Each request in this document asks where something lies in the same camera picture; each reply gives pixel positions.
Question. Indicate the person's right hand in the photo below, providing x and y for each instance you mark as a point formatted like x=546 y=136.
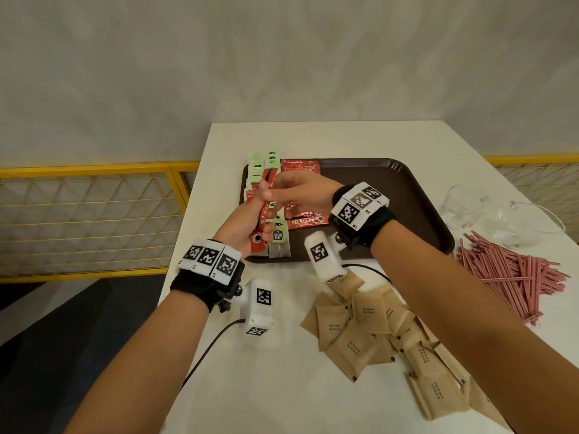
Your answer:
x=307 y=192

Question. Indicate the person's left hand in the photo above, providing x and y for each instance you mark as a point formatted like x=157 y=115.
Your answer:
x=237 y=225

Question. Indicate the row of red Nescafe sachets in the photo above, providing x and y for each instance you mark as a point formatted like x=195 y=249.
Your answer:
x=301 y=167

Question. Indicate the neat rows of tea bags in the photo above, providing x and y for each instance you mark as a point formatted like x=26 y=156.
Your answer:
x=255 y=167

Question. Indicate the brown plastic tray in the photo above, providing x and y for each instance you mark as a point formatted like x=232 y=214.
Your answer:
x=407 y=212

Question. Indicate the pile of brown sugar packets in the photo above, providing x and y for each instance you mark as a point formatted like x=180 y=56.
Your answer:
x=353 y=348

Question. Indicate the clear glass cups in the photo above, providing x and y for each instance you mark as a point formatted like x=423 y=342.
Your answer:
x=511 y=221

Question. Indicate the pile of pink stirrer sticks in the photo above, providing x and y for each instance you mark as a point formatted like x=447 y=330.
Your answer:
x=511 y=266

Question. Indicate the person's right forearm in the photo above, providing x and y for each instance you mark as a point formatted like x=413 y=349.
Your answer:
x=479 y=329

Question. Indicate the person's left forearm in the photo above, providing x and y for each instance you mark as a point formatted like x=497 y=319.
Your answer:
x=135 y=370

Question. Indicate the left wristband with marker tiles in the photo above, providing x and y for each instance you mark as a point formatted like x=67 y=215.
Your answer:
x=210 y=259

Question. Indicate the wristband with marker tiles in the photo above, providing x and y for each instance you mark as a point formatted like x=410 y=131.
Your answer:
x=210 y=259
x=357 y=203

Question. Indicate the right wristband with marker tiles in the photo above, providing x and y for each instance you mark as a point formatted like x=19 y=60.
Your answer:
x=357 y=203

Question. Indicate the marker cube on right wrist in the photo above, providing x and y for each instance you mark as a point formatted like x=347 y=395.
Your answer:
x=323 y=257

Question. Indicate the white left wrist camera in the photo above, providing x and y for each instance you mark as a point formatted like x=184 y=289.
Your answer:
x=258 y=307

